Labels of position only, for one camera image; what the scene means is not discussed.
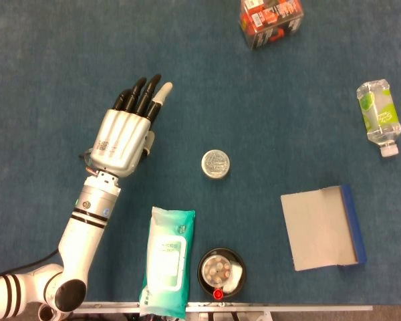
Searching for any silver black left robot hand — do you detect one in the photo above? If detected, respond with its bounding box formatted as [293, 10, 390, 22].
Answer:
[86, 74, 174, 180]

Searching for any round silver metal tin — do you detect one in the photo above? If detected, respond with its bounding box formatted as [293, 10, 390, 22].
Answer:
[200, 148, 231, 181]

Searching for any green white wet wipes pack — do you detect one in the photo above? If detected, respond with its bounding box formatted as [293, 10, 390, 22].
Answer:
[138, 206, 196, 319]

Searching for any clear round jar with pills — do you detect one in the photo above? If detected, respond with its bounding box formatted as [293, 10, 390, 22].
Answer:
[200, 255, 233, 288]

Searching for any black round bowl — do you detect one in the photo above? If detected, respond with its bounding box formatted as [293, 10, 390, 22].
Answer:
[196, 247, 247, 300]

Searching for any white plastic packet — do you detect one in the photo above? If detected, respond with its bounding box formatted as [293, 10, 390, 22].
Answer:
[223, 261, 246, 292]

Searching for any brown tape roll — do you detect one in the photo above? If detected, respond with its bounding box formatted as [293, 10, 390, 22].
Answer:
[37, 303, 60, 321]

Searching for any orange black product box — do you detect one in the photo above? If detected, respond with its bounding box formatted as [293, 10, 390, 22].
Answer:
[238, 0, 305, 51]

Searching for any open white box blue lid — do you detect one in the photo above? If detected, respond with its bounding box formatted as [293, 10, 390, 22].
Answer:
[280, 183, 368, 272]

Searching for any clear bottle green label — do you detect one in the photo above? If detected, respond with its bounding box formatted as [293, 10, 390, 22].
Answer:
[356, 78, 401, 158]

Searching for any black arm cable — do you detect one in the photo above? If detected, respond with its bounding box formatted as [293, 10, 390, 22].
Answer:
[0, 249, 60, 280]

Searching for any silver metal rail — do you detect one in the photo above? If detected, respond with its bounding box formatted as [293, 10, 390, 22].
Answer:
[74, 301, 374, 315]

